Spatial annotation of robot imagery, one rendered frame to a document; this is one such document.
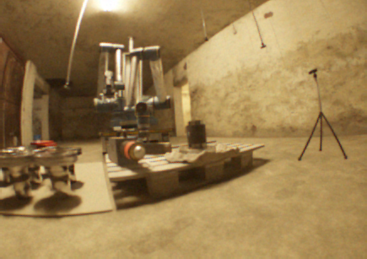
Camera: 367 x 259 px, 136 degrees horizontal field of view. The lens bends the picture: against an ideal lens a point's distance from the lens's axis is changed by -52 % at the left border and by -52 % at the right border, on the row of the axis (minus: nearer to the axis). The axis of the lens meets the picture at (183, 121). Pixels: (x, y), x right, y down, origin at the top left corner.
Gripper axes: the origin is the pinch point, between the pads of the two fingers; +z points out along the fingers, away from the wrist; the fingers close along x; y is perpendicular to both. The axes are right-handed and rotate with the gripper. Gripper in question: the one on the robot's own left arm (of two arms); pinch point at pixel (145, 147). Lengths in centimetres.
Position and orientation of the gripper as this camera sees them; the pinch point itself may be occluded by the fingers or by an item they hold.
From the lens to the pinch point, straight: 135.7
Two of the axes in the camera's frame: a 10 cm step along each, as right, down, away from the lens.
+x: 2.3, 0.2, 9.7
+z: 0.7, 10.0, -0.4
